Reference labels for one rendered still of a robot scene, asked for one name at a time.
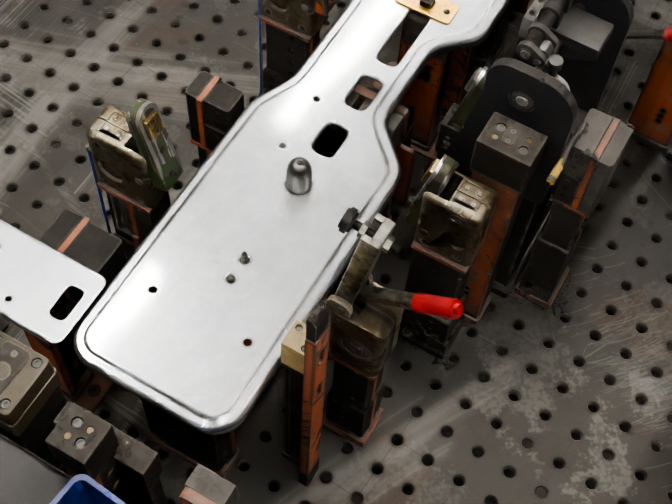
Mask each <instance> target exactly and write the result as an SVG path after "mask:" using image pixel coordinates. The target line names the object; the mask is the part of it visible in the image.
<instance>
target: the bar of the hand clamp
mask: <svg viewBox="0 0 672 504"><path fill-rule="evenodd" d="M358 216H359V213H358V209H357V208H355V207H354V206H353V207H352V208H348V209H347V211H346V212H345V214H344V215H343V217H342V218H341V220H340V222H339V224H338V226H337V227H339V230H338V231H340V232H341V233H343V234H344V233H345V232H347V233H348V232H349V231H350V230H351V228H353V229H354V230H356V231H357V232H358V233H357V237H359V238H360V240H359V243H358V245H357V247H356V249H355V251H354V254H353V256H352V258H351V260H350V262H349V265H348V267H347V269H346V271H345V273H344V275H343V278H342V280H341V282H340V284H339V286H338V289H337V291H336V293H335V295H337V296H339V297H341V298H343V299H345V300H346V301H348V302H349V303H350V304H351V306H352V304H353V302H354V300H355V298H356V297H357V295H358V293H359V291H360V290H361V288H362V287H363V285H364V284H366V282H367V280H368V278H369V276H370V274H371V272H372V270H373V268H374V266H375V264H376V262H377V260H378V258H379V257H380V255H381V253H382V252H383V253H385V254H387V252H388V251H390V252H392V253H393V254H395V255H396V254H397V253H398V251H399V250H400V248H401V246H399V245H398V244H396V243H394V241H395V239H396V238H395V237H393V236H392V235H391V233H392V231H393V229H394V227H395V225H396V224H395V222H393V221H391V220H390V219H388V218H386V217H384V216H383V215H381V214H379V213H377V214H376V216H375V217H374V219H373V221H372V223H370V222H369V221H367V220H366V221H365V222H364V223H362V222H360V221H358V220H357V218H358ZM370 225H371V226H370Z"/></svg>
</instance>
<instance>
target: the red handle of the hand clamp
mask: <svg viewBox="0 0 672 504"><path fill-rule="evenodd" d="M355 300H360V301H365V302H370V303H376V304H381V305H386V306H392V307H397V308H403V309H408V310H413V311H414V312H416V313H421V314H426V315H432V316H437V317H442V318H448V319H453V320H457V319H458V318H459V317H460V315H462V313H463V310H464V308H463V305H462V302H461V300H460V299H456V298H451V297H445V296H439V295H433V294H427V293H422V292H417V293H412V292H407V291H401V290H395V289H389V288H384V287H378V286H372V285H366V284H364V285H363V287H362V288H361V290H360V291H359V293H358V295H357V297H356V298H355Z"/></svg>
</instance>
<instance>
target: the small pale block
mask: <svg viewBox="0 0 672 504"><path fill-rule="evenodd" d="M305 339H306V324H304V323H302V322H300V321H299V320H296V321H295V322H294V324H293V325H292V327H291V328H290V330H289V331H288V333H287V334H286V336H285V337H284V339H283V340H282V342H281V365H282V366H284V367H285V446H284V448H283V449H282V456H283V457H284V458H286V459H288V460H290V461H291V462H293V463H295V464H297V465H298V466H300V445H301V421H302V402H303V401H302V397H303V372H304V348H305Z"/></svg>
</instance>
